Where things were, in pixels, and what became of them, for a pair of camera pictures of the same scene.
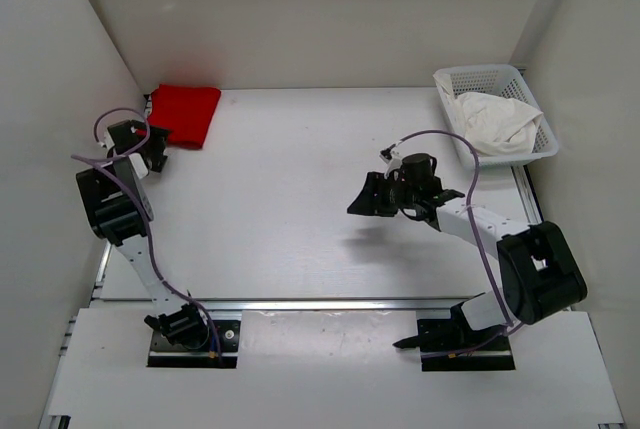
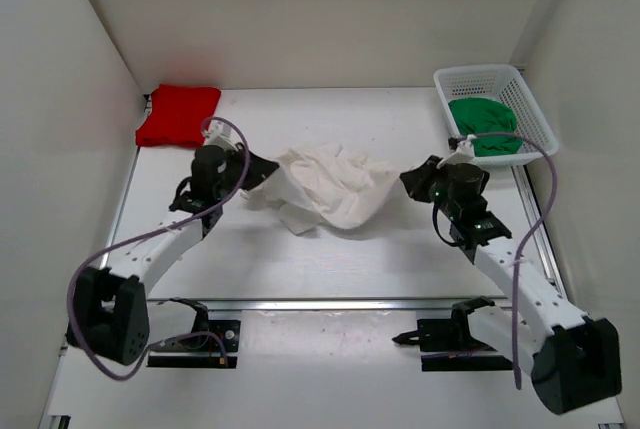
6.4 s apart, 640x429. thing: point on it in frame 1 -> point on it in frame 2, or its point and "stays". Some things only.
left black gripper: [158, 137] -> [260, 170]
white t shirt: [494, 125] -> [327, 185]
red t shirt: [186, 111] stays
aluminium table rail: [174, 305] stays
